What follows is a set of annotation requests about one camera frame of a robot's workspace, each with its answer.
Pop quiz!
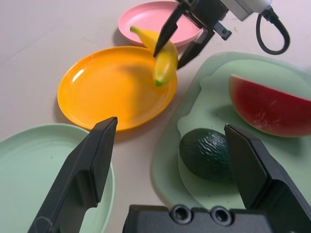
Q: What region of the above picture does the yellow round plate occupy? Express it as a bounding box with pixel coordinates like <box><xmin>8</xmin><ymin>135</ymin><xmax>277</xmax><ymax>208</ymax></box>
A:
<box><xmin>57</xmin><ymin>45</ymin><xmax>177</xmax><ymax>132</ymax></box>

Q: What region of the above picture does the pink round plate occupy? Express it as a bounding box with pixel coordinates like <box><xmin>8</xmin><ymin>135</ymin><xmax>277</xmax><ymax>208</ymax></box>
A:
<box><xmin>118</xmin><ymin>1</ymin><xmax>204</xmax><ymax>48</ymax></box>

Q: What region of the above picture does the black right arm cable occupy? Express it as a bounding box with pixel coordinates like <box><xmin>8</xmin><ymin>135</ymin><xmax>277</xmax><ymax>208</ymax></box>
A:
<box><xmin>256</xmin><ymin>6</ymin><xmax>291</xmax><ymax>55</ymax></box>

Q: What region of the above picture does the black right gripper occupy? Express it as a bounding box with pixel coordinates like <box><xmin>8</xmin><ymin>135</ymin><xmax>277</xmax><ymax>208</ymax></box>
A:
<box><xmin>153</xmin><ymin>0</ymin><xmax>233</xmax><ymax>70</ymax></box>

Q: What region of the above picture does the yellow toy banana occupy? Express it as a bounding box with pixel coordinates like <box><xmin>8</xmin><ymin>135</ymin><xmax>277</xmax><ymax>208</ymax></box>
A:
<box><xmin>130</xmin><ymin>26</ymin><xmax>179</xmax><ymax>87</ymax></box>

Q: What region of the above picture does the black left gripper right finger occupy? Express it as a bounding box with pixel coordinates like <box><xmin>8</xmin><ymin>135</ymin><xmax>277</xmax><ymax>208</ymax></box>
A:
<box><xmin>224</xmin><ymin>123</ymin><xmax>311</xmax><ymax>233</ymax></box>

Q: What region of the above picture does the green cutting board with ring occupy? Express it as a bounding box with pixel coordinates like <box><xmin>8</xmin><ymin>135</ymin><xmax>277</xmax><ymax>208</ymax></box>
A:
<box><xmin>152</xmin><ymin>51</ymin><xmax>311</xmax><ymax>212</ymax></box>

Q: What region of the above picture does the light green oval mat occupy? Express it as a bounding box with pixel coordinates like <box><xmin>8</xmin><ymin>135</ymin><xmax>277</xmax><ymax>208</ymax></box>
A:
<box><xmin>176</xmin><ymin>59</ymin><xmax>311</xmax><ymax>209</ymax></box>

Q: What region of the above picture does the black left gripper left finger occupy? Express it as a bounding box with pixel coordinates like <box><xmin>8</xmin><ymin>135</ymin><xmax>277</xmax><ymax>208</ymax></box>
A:
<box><xmin>28</xmin><ymin>116</ymin><xmax>119</xmax><ymax>233</ymax></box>

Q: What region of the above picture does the dark green toy avocado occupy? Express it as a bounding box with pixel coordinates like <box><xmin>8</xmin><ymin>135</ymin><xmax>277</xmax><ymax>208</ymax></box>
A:
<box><xmin>179</xmin><ymin>128</ymin><xmax>235</xmax><ymax>183</ymax></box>

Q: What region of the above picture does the pale green round plate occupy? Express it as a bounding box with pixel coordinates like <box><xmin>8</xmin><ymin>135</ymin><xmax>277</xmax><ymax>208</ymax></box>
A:
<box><xmin>0</xmin><ymin>123</ymin><xmax>115</xmax><ymax>233</ymax></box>

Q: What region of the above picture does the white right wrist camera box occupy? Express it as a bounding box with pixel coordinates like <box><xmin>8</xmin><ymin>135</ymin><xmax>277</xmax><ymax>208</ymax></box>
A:
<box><xmin>218</xmin><ymin>0</ymin><xmax>272</xmax><ymax>22</ymax></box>

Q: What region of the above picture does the red toy watermelon slice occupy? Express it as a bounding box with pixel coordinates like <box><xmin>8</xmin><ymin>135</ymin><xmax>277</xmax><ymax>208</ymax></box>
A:
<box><xmin>228</xmin><ymin>74</ymin><xmax>311</xmax><ymax>138</ymax></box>

